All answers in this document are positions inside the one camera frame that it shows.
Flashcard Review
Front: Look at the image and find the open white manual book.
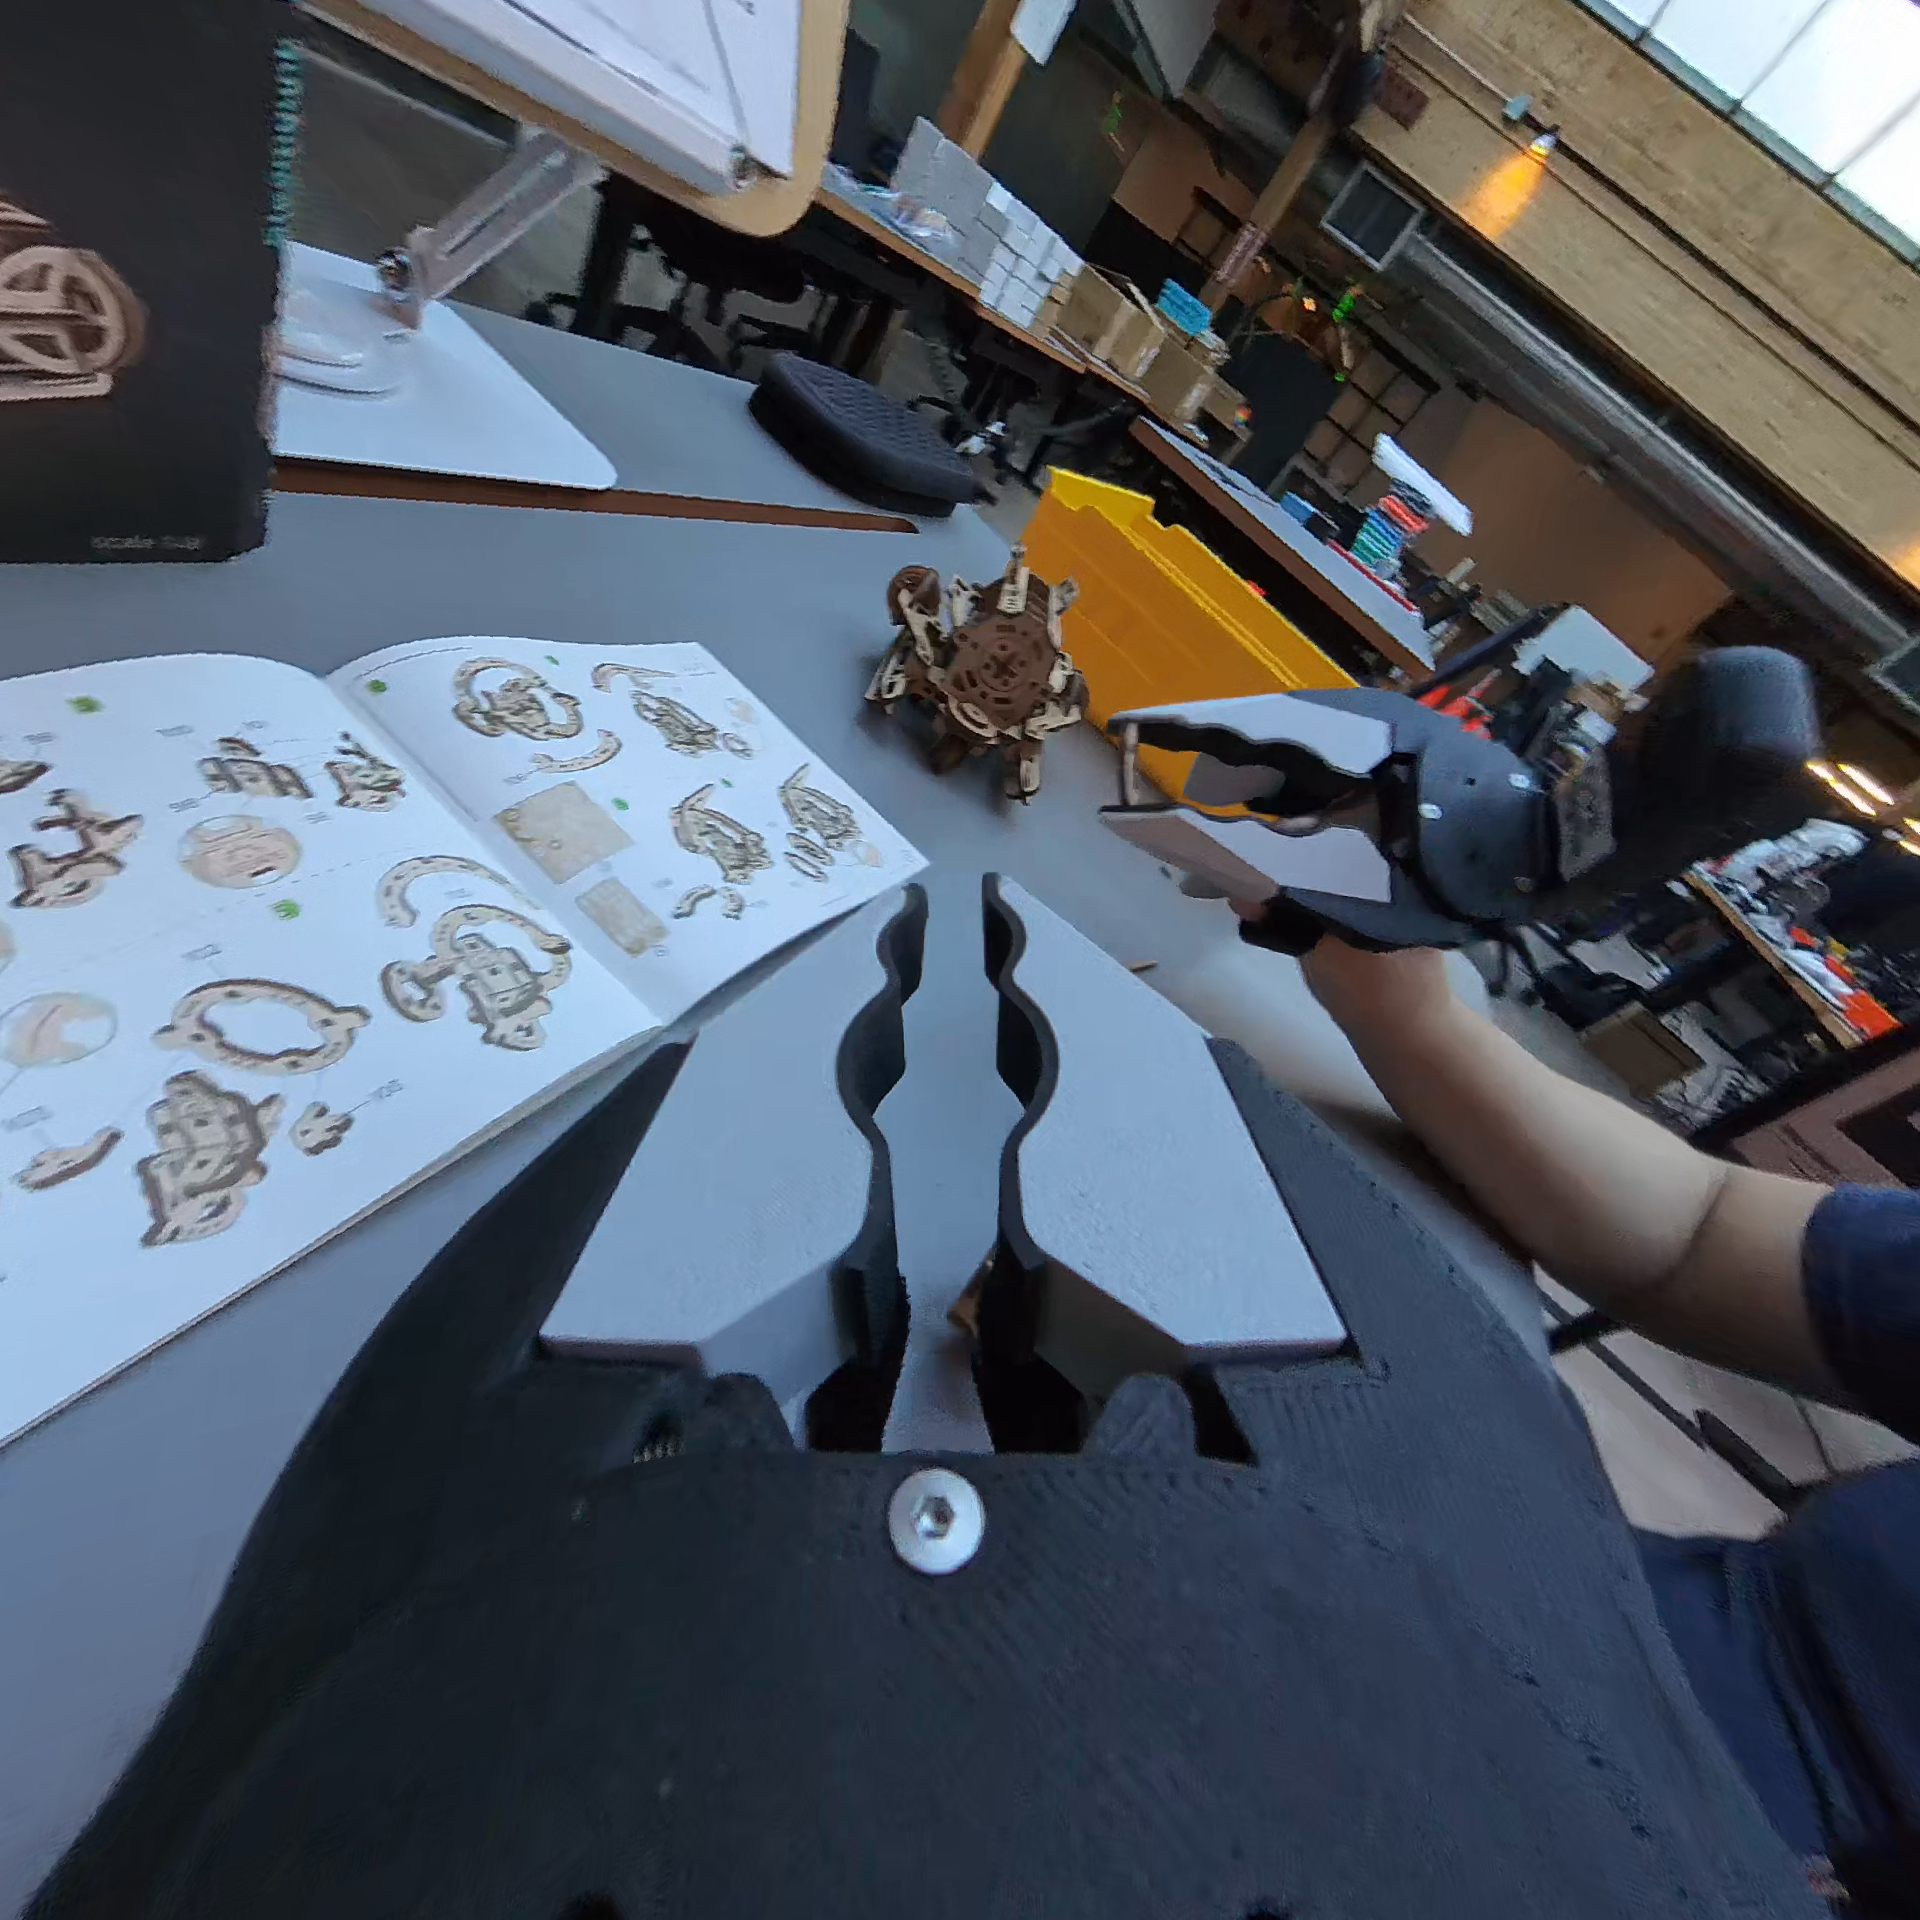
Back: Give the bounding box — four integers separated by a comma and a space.
358, 0, 804, 183

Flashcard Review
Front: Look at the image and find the person's right hand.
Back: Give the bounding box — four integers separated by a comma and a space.
1181, 874, 1451, 1040

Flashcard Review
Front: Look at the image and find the open instruction booklet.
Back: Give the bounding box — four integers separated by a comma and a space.
0, 637, 933, 1449

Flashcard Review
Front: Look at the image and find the black model kit box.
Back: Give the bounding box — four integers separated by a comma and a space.
0, 0, 288, 564

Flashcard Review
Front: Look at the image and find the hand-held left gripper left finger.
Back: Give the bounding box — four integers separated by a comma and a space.
536, 883, 933, 1453

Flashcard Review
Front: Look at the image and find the large wooden mechanical model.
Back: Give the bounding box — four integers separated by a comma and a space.
863, 547, 1087, 804

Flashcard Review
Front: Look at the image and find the row of small white boxes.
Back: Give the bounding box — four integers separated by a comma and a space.
892, 117, 1086, 337

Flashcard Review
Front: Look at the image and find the person's navy clothing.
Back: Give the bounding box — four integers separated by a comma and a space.
1628, 1183, 1920, 1920

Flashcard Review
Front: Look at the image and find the open brown cardboard box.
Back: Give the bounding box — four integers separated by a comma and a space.
1050, 264, 1251, 433

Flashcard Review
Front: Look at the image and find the black mesh cushion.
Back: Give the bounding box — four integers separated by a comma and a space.
748, 353, 994, 515

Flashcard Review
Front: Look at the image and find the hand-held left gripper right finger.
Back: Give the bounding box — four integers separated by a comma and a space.
972, 874, 1352, 1453

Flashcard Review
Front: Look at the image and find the yellow storage bin stack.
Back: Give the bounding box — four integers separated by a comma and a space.
1019, 465, 1360, 818

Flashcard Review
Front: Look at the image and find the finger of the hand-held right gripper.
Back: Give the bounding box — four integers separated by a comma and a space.
1107, 690, 1394, 817
1098, 779, 1402, 905

